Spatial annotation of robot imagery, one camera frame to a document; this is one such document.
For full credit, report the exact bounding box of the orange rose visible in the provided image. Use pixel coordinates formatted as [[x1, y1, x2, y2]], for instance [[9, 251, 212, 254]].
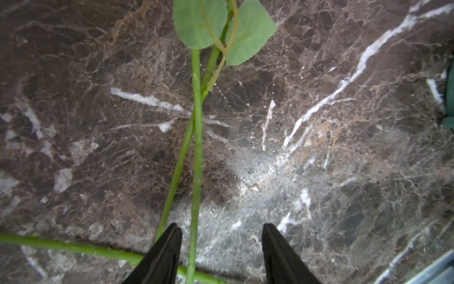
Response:
[[173, 1, 277, 284]]

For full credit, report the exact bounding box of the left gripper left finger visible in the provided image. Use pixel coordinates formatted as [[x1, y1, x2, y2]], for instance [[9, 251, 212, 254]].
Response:
[[123, 223, 182, 284]]

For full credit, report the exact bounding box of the green alarm clock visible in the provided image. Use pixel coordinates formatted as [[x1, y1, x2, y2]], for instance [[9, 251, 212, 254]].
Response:
[[442, 63, 454, 130]]

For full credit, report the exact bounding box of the cream rose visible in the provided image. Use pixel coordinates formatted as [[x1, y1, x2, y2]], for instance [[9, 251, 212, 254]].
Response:
[[0, 232, 228, 284]]

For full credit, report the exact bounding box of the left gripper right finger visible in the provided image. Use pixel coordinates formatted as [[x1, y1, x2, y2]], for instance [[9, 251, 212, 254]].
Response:
[[262, 223, 320, 284]]

